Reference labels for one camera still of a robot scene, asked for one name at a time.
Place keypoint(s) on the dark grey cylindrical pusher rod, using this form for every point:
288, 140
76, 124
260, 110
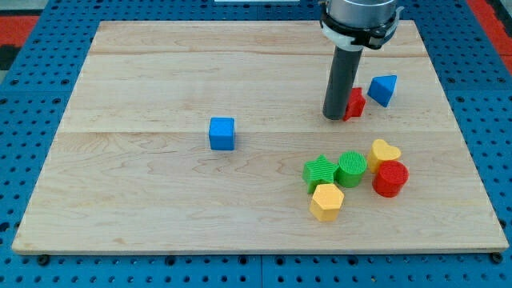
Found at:
343, 70

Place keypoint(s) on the blue cube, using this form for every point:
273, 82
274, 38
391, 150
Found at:
221, 133

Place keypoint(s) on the red star block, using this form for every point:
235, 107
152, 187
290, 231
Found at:
355, 105

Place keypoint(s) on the blue triangular prism block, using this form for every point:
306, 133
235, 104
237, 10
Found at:
382, 89

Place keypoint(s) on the yellow heart block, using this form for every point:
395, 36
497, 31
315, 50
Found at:
379, 152

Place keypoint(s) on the green cylinder block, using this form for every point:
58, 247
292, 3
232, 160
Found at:
351, 167

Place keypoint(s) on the green star block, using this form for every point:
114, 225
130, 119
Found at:
319, 171

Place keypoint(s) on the red cylinder block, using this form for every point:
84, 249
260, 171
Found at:
390, 178

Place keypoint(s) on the yellow hexagon block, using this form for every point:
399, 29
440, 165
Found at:
326, 202

